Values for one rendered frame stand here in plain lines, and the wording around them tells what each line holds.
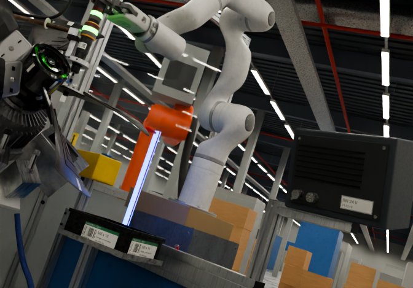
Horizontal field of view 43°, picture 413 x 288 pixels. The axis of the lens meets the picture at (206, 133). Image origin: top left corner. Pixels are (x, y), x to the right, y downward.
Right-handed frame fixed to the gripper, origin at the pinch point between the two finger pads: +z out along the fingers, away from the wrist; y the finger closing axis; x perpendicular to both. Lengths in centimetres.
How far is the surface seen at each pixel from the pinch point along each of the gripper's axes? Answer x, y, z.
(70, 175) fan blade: -51, -24, 3
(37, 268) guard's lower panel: -89, 70, -54
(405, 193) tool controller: -33, -83, -38
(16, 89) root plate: -34.6, -2.4, 13.8
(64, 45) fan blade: -16.0, 6.2, 2.5
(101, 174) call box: -46, 21, -35
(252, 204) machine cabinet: 52, 632, -847
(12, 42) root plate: -22.8, 3.3, 17.4
